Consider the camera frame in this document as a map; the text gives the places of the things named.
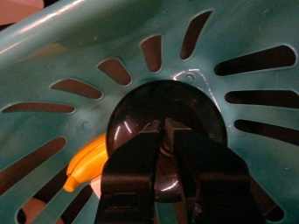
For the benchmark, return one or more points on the pink toy block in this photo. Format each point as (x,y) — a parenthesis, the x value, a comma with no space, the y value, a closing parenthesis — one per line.
(17,10)

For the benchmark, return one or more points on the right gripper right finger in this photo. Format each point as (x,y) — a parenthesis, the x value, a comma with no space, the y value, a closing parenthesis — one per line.
(217,180)

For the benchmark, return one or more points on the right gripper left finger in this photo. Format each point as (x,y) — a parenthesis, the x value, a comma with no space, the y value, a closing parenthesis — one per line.
(128,175)

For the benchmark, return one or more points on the teal basket with orange rim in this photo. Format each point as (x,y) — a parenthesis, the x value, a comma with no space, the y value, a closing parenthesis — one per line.
(240,23)

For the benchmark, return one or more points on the yellow toy banana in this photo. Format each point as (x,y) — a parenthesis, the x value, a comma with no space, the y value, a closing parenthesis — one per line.
(86,163)

